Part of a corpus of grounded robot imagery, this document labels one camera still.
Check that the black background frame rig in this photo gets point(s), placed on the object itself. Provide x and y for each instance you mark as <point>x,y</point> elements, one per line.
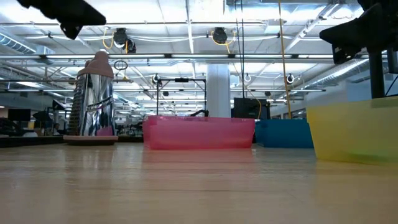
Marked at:
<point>182,80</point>

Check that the black monitor stand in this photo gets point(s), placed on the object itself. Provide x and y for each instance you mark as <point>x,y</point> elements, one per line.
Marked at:
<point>377,81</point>

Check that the yellow plastic bin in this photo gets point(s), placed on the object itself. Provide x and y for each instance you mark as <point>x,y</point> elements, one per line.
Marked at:
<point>354,130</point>

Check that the black table frame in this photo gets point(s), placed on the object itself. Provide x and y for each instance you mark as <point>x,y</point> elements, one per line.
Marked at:
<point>31,140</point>

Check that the black background robot arm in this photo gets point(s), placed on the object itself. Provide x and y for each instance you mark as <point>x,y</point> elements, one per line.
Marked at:
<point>202,112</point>

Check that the black background monitor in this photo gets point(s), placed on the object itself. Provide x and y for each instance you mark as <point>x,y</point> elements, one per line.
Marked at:
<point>19,115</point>
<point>248,109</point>

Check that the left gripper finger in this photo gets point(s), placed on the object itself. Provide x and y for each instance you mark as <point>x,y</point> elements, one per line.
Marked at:
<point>81,15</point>
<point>71,29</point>

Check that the person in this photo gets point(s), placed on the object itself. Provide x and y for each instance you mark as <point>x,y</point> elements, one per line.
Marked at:
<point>57,128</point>

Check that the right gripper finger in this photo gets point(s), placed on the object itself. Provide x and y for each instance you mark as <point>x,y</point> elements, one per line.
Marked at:
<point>360,31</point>
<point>345,54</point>

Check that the white building column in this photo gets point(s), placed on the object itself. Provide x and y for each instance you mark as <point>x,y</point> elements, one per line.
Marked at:
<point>217,90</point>

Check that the pink plastic bin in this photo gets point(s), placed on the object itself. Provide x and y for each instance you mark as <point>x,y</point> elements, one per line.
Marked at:
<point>199,133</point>

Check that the blue plastic bin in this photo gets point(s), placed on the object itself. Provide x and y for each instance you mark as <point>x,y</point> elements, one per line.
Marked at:
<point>283,133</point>

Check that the long ceiling light strip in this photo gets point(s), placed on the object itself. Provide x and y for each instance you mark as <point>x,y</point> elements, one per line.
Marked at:
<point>199,56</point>

